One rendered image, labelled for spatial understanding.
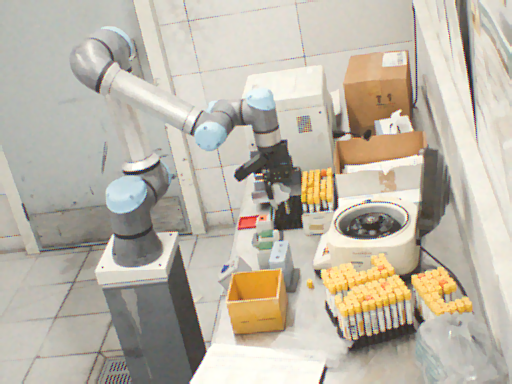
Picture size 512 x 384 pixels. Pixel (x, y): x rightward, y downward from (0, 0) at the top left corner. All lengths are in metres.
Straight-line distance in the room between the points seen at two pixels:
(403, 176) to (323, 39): 1.63
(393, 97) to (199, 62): 1.31
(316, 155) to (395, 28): 1.36
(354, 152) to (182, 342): 0.81
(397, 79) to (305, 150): 0.50
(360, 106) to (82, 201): 1.90
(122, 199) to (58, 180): 2.12
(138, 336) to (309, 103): 0.91
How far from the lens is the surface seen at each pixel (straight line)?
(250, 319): 2.04
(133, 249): 2.37
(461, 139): 1.78
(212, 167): 4.24
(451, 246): 2.28
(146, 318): 2.46
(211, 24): 3.96
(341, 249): 2.13
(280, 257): 2.14
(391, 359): 1.91
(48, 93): 4.21
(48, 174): 4.41
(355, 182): 2.42
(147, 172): 2.41
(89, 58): 2.21
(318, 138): 2.68
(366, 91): 3.02
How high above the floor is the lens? 2.09
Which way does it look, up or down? 26 degrees down
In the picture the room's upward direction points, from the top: 12 degrees counter-clockwise
